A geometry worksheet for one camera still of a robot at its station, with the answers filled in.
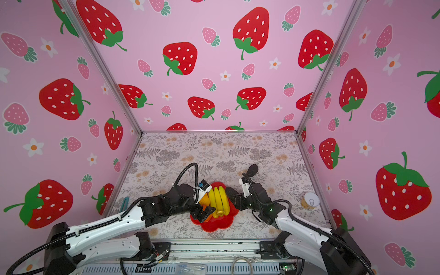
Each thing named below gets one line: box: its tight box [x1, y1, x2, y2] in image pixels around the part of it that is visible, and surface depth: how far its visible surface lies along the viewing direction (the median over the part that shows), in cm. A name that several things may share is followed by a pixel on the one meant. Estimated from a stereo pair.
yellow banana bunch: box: [208, 185, 230, 219], surface depth 88 cm
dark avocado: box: [246, 163, 259, 178], surface depth 100 cm
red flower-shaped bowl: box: [190, 181, 239, 233], surface depth 83 cm
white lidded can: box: [300, 192, 320, 210], surface depth 86 cm
